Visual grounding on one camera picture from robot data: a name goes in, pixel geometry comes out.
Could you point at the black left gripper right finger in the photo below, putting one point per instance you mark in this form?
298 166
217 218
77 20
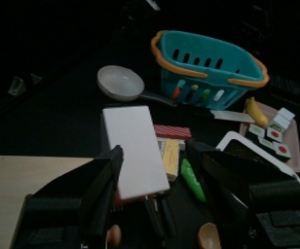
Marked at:
262 194

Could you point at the white toy utensil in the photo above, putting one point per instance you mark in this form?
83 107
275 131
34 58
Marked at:
219 95

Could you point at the white knife holder block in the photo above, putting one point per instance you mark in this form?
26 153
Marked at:
136 146

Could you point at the orange toy utensil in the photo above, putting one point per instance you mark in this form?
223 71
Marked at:
177 91

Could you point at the green toy utensil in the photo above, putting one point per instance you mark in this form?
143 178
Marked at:
205 96

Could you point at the white sushi piece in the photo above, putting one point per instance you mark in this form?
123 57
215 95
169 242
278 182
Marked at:
287 113

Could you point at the sushi piece with red dot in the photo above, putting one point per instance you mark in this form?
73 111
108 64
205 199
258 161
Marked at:
275 134
282 150

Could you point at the pink tray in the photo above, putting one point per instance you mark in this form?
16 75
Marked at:
292 139

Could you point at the wooden spoon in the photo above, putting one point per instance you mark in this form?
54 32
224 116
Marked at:
209 236

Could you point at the red striped toy bacon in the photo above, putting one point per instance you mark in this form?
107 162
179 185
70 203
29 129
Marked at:
173 131

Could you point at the beige wooden board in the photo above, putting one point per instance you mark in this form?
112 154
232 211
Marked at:
14 181

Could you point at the yellow toy cheese slice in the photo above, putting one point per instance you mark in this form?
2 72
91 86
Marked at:
172 159

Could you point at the white framed black board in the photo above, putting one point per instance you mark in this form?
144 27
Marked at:
233 137

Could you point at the yellow toy banana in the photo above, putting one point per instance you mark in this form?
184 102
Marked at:
258 112

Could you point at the toy knife with silver blade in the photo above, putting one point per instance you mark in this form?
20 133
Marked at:
233 115

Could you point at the green toy pea pod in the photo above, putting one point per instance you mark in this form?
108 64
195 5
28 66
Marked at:
193 180

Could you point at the small grey background bracket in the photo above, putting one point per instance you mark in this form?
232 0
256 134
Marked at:
17 86

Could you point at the sushi piece with green centre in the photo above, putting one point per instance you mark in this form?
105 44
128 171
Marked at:
280 123
256 130
266 142

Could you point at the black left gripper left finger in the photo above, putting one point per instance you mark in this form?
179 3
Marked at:
66 201

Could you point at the yellow-tipped toy utensil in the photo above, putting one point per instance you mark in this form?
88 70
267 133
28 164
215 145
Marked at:
192 94

